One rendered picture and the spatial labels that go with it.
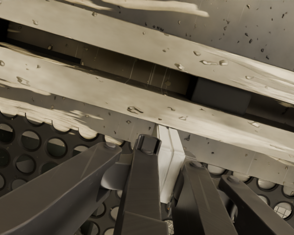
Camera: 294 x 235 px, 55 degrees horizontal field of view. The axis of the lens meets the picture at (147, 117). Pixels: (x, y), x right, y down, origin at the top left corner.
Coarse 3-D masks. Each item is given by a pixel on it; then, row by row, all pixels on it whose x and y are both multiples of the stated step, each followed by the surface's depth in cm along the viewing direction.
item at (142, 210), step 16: (144, 144) 14; (160, 144) 14; (144, 160) 13; (128, 176) 12; (144, 176) 11; (128, 192) 10; (144, 192) 10; (128, 208) 9; (144, 208) 9; (160, 208) 9; (128, 224) 7; (144, 224) 7; (160, 224) 7
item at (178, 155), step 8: (168, 128) 20; (168, 136) 18; (176, 136) 18; (176, 144) 16; (176, 152) 15; (176, 160) 15; (168, 168) 15; (176, 168) 15; (168, 176) 15; (176, 176) 15; (168, 184) 15; (160, 192) 15; (168, 192) 15; (168, 200) 15
